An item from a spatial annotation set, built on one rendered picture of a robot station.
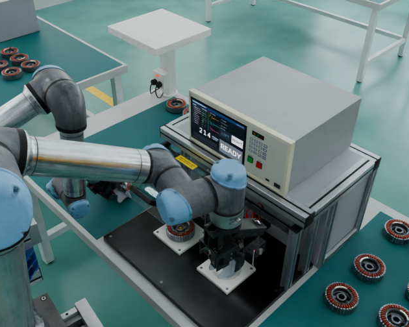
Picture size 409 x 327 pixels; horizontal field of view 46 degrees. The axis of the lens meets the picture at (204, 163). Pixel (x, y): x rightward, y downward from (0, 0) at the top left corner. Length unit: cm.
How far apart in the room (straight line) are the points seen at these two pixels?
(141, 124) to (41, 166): 162
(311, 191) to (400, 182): 203
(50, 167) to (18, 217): 19
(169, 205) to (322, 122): 72
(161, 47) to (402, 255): 133
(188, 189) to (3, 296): 39
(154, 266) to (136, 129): 92
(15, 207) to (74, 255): 215
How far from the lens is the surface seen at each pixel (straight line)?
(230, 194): 100
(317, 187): 159
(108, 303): 266
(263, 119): 151
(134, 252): 183
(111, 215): 200
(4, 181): 76
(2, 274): 89
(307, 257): 172
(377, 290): 183
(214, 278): 172
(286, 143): 142
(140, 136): 242
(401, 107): 444
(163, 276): 174
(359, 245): 196
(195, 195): 97
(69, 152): 95
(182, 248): 181
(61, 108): 153
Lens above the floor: 213
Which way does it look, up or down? 38 degrees down
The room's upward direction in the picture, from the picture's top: 1 degrees clockwise
